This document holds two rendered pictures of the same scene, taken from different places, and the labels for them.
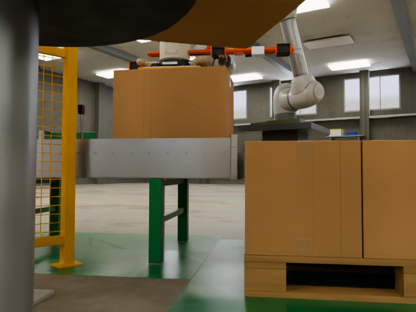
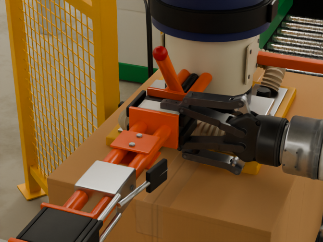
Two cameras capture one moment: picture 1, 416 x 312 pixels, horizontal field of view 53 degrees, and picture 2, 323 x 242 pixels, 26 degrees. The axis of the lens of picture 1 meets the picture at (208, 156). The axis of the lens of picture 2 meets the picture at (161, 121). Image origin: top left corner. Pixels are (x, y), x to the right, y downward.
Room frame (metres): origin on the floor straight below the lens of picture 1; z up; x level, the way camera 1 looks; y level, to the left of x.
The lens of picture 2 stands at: (2.53, -1.03, 1.63)
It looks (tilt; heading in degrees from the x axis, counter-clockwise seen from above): 28 degrees down; 103
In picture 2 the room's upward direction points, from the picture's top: straight up
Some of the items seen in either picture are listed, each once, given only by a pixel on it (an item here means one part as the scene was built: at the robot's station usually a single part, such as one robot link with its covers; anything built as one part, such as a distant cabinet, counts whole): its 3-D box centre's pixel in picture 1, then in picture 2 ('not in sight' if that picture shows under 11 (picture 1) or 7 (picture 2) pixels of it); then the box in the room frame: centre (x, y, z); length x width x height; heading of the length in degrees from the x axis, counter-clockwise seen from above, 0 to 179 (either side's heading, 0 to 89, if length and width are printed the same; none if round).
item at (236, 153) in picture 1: (239, 164); not in sight; (2.28, -0.17, 0.48); 0.70 x 0.03 x 0.15; 172
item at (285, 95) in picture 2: not in sight; (254, 116); (2.43, 0.18, 1.00); 0.34 x 0.10 x 0.05; 82
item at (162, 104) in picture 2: not in sight; (176, 101); (2.33, -0.08, 1.14); 0.05 x 0.01 x 0.03; 172
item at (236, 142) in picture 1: (239, 145); not in sight; (2.28, -0.17, 0.58); 0.70 x 0.03 x 0.06; 172
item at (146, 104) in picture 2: not in sight; (161, 108); (2.30, -0.07, 1.12); 0.07 x 0.03 x 0.01; 172
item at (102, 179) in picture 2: (257, 51); (105, 189); (2.27, -0.27, 1.09); 0.07 x 0.07 x 0.04; 82
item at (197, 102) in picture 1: (177, 111); (208, 205); (2.35, 0.17, 0.77); 0.60 x 0.40 x 0.40; 81
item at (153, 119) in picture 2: (218, 52); (162, 116); (2.30, -0.06, 1.10); 0.10 x 0.08 x 0.06; 172
